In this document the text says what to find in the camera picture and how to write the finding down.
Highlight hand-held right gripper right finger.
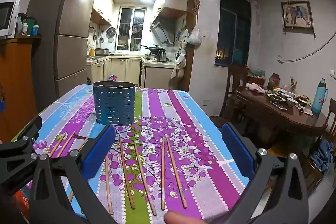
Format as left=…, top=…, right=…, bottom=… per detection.
left=222, top=122, right=310, bottom=224

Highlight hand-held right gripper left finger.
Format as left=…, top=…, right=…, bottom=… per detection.
left=28, top=124, right=117, bottom=224

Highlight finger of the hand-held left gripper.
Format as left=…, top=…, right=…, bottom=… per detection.
left=0, top=115, right=44, bottom=197

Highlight blue perforated utensil holder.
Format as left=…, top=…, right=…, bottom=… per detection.
left=92, top=80, right=136, bottom=125

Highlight dark wooden dining table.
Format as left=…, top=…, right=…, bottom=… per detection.
left=235, top=85, right=328, bottom=140

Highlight purple floral striped tablecloth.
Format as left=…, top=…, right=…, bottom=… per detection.
left=16, top=84, right=250, bottom=224

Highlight white smartphone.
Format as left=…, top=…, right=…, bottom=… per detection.
left=270, top=101, right=287, bottom=110

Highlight pink cloth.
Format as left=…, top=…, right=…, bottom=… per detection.
left=245, top=82, right=265, bottom=94

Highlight plate of green vegetables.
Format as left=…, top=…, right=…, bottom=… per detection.
left=265, top=90, right=285, bottom=103

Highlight dark wooden chair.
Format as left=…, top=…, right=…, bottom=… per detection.
left=219, top=64, right=250, bottom=122

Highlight orange wooden cabinet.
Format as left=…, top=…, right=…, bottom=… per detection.
left=0, top=35, right=42, bottom=135

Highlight glass jar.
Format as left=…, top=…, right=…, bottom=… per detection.
left=268, top=73, right=281, bottom=90

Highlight wooden chair with clothes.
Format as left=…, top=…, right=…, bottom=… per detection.
left=299, top=98, right=336, bottom=188

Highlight blue clothing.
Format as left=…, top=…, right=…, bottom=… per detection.
left=308, top=139, right=335, bottom=172

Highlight beige kitchen base cabinets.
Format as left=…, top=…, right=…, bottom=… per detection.
left=87, top=56, right=176, bottom=88

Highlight light blue thermos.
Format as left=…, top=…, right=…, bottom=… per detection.
left=311, top=78, right=328, bottom=114

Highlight hanging cloth bags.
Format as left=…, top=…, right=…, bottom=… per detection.
left=171, top=49, right=187, bottom=80

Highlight black wok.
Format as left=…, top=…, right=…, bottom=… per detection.
left=140, top=44, right=167, bottom=52

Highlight hanging white plastic bag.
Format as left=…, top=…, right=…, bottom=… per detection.
left=188, top=25, right=202, bottom=45

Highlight dark room window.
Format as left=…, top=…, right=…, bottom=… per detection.
left=214, top=0, right=259, bottom=67

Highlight green container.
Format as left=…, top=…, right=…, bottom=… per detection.
left=26, top=19, right=36, bottom=35

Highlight barred kitchen window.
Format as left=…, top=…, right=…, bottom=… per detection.
left=117, top=6, right=146, bottom=51

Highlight white microwave oven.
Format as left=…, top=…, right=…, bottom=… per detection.
left=0, top=0, right=21, bottom=39

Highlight steel range hood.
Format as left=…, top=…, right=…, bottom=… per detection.
left=150, top=17, right=175, bottom=45

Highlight grey refrigerator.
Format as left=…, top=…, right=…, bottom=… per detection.
left=26, top=0, right=99, bottom=119

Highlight framed elephant picture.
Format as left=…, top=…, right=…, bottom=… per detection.
left=281, top=0, right=315, bottom=31

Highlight white wall cable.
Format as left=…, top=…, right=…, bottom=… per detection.
left=277, top=32, right=336, bottom=63

